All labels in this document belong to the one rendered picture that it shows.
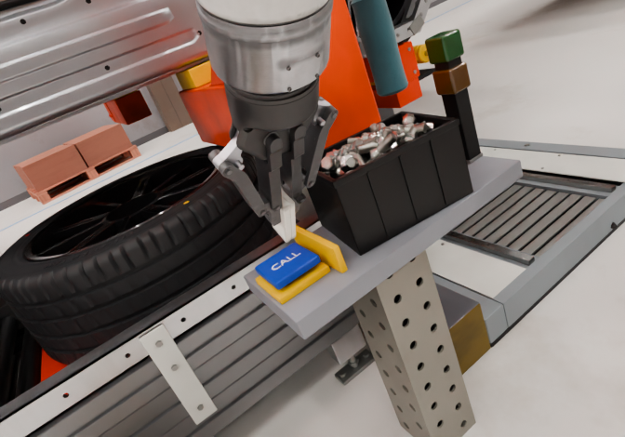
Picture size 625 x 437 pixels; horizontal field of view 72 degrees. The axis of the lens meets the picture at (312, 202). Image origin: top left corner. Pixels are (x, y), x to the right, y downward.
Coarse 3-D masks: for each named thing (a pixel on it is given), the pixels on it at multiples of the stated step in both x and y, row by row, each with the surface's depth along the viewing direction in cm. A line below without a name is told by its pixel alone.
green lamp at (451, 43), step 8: (448, 32) 64; (456, 32) 64; (432, 40) 65; (440, 40) 63; (448, 40) 63; (456, 40) 64; (432, 48) 65; (440, 48) 64; (448, 48) 64; (456, 48) 65; (432, 56) 66; (440, 56) 65; (448, 56) 64; (456, 56) 65
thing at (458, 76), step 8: (464, 64) 66; (432, 72) 68; (440, 72) 67; (448, 72) 65; (456, 72) 65; (464, 72) 66; (440, 80) 67; (448, 80) 66; (456, 80) 66; (464, 80) 67; (440, 88) 68; (448, 88) 67; (456, 88) 66; (464, 88) 67
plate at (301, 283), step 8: (320, 264) 58; (312, 272) 57; (320, 272) 57; (256, 280) 61; (264, 280) 60; (296, 280) 57; (304, 280) 56; (312, 280) 57; (264, 288) 59; (272, 288) 57; (288, 288) 56; (296, 288) 56; (304, 288) 56; (272, 296) 57; (280, 296) 55; (288, 296) 55
